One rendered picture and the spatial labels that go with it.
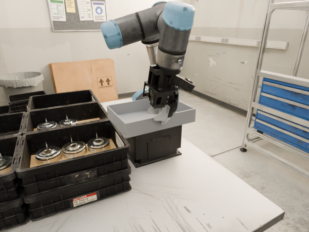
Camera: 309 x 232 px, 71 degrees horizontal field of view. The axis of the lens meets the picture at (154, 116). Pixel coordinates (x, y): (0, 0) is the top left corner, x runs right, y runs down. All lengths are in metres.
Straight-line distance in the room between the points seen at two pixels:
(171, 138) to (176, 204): 0.36
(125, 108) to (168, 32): 0.41
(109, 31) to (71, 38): 3.39
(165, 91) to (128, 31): 0.19
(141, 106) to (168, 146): 0.35
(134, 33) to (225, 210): 0.73
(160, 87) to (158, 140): 0.54
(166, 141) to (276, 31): 2.58
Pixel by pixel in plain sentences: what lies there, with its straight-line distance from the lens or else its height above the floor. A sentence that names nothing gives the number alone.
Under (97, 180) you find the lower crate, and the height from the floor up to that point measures 0.81.
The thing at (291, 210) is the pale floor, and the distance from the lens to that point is 2.20.
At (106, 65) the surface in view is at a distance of 4.02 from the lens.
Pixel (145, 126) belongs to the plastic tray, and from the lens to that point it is 0.70.
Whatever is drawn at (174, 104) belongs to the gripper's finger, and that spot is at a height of 1.15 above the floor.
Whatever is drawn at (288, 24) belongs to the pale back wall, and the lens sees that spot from 3.33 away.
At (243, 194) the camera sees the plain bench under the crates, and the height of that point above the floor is 0.70.
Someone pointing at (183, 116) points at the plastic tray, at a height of 1.07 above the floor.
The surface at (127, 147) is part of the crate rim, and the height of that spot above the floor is 0.93.
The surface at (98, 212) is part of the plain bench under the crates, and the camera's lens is 0.95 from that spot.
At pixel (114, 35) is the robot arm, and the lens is 0.63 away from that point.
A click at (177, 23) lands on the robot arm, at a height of 1.38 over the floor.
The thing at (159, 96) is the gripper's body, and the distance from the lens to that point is 0.61.
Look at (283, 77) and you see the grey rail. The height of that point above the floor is 0.93.
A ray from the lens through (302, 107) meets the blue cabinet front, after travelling 2.29.
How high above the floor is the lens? 1.38
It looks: 23 degrees down
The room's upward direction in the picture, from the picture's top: straight up
